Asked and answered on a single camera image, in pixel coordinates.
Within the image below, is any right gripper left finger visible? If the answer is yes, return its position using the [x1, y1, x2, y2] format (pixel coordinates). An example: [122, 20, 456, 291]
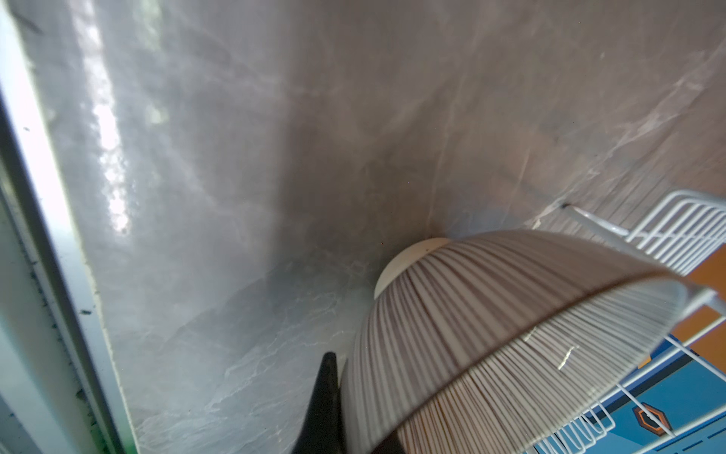
[291, 352, 343, 454]

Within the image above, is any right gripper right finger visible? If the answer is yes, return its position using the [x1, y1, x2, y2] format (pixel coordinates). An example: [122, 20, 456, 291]
[372, 433, 406, 454]

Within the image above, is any white ribbed bowl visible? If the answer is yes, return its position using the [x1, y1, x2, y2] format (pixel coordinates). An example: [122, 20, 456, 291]
[341, 230, 689, 453]

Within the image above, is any aluminium front rail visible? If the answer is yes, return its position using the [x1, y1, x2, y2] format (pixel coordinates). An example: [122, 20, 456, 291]
[1, 1, 138, 453]

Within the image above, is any white wire dish rack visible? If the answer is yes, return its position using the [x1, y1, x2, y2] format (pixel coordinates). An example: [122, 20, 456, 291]
[529, 190, 725, 453]

